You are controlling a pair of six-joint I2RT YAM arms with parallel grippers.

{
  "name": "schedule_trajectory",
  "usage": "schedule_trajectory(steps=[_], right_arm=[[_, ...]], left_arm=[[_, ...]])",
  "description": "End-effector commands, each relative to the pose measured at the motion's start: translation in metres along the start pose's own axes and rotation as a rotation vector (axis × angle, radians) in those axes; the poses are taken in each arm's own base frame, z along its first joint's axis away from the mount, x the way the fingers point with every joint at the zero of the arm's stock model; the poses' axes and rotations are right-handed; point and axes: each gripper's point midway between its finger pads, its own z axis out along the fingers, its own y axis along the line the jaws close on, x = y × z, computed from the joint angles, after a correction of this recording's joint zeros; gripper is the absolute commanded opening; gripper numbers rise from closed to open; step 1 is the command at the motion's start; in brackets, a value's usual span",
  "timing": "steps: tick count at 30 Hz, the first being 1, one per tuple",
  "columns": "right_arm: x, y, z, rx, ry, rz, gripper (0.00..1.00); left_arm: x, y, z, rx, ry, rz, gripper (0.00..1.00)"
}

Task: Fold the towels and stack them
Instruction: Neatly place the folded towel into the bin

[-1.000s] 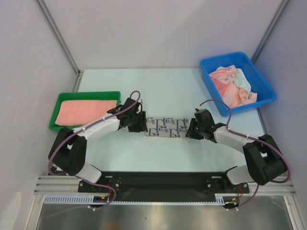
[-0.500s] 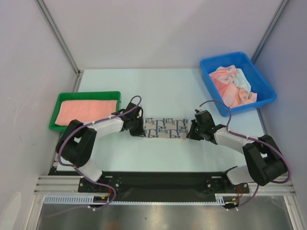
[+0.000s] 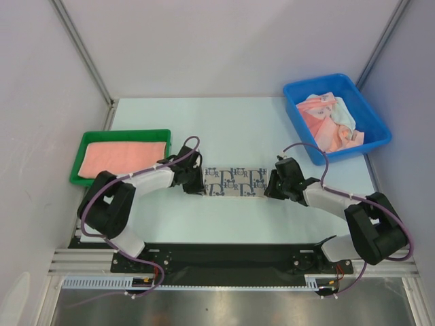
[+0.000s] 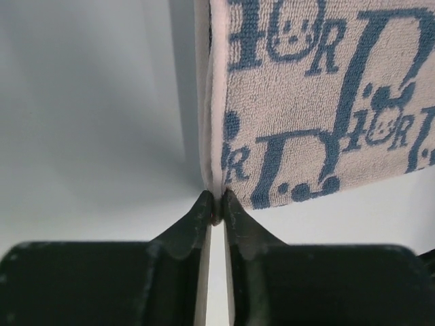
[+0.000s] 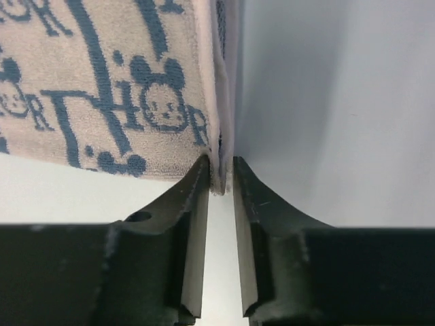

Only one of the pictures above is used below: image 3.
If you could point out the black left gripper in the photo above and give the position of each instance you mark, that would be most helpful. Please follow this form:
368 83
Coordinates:
198 187

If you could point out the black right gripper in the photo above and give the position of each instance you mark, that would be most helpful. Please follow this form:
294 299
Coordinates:
276 187

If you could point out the blue white patterned towel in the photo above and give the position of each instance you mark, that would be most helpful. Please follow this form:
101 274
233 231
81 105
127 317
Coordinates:
235 182

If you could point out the pink terry towel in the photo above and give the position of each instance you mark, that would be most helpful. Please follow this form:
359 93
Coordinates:
120 157

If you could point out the white light blue towel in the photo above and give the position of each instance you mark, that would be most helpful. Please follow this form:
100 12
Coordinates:
341 115

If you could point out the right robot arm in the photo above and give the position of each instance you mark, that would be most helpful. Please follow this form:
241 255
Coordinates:
375 233

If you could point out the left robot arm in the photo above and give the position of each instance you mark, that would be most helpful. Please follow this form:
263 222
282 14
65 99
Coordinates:
105 210

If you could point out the green plastic tray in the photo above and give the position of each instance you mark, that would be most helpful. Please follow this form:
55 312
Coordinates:
160 135

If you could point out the pale pink towel in bin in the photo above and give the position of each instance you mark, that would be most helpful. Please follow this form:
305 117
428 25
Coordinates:
330 137

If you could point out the blue plastic bin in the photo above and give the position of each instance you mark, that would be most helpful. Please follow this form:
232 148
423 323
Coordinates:
376 133

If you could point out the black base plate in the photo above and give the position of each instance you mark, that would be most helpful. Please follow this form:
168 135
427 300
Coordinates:
242 264

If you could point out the white cable duct rail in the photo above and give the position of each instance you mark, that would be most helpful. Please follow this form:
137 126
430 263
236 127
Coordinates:
137 285

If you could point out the aluminium frame rail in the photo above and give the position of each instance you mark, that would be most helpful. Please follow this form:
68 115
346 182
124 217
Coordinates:
97 262

